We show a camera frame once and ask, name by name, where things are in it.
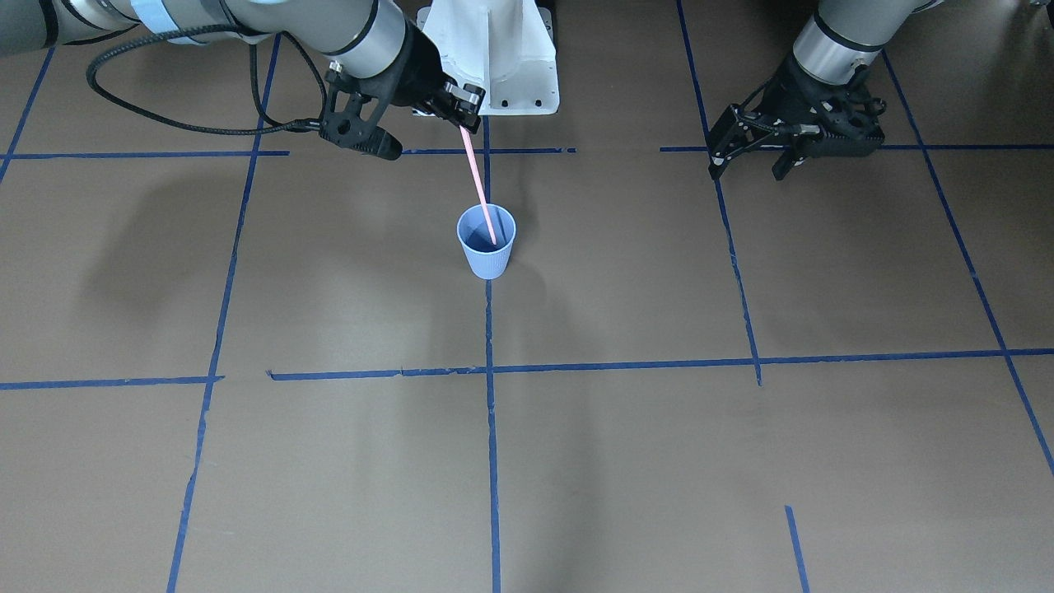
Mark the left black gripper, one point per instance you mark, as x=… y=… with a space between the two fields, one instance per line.
x=783 y=97

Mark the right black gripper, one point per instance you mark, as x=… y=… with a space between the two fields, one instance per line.
x=414 y=76

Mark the pink chopstick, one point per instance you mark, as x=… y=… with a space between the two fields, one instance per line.
x=477 y=178

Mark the blue plastic cup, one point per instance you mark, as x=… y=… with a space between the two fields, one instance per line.
x=487 y=236

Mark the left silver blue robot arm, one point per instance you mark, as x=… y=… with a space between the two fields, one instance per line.
x=844 y=33

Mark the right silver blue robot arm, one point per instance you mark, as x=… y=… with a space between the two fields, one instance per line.
x=377 y=56

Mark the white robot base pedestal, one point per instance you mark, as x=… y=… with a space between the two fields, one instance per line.
x=508 y=48

